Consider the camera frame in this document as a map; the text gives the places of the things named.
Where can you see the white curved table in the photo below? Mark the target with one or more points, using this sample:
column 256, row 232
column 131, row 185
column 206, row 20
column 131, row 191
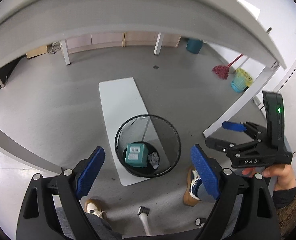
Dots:
column 27, row 24

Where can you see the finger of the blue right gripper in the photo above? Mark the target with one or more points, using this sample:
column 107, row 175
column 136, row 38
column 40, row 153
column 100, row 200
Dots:
column 234, row 126

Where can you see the white chair base leg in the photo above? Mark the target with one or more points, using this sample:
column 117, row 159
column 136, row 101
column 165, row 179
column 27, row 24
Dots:
column 143, row 213

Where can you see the black mesh trash bin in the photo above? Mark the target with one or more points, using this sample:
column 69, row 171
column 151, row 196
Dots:
column 158, row 134

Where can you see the red mop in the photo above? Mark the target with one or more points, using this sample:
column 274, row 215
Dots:
column 222, row 71

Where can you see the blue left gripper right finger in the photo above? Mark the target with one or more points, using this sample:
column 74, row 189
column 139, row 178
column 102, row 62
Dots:
column 208, row 170

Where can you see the person's right hand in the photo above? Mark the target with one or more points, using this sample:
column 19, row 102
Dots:
column 286, row 179

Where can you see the teal cardboard box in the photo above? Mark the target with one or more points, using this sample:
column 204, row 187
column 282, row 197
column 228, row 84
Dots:
column 136, row 155

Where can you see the crumpled grey wrapper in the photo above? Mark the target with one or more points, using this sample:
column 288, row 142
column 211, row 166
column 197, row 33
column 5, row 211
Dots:
column 153, row 159

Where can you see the white board on floor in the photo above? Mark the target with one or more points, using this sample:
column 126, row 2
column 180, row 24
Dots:
column 120, row 101

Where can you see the right brown sneaker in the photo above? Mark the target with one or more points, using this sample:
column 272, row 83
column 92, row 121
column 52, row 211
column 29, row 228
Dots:
column 190, row 197

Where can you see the brown fuzzy jacket sleeve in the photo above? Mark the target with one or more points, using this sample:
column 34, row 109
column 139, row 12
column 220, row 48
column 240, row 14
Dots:
column 285, row 205

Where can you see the dark teal waste bin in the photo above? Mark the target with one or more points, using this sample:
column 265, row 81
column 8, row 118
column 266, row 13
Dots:
column 194, row 46

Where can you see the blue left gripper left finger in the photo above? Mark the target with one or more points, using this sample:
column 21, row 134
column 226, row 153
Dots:
column 87, row 171

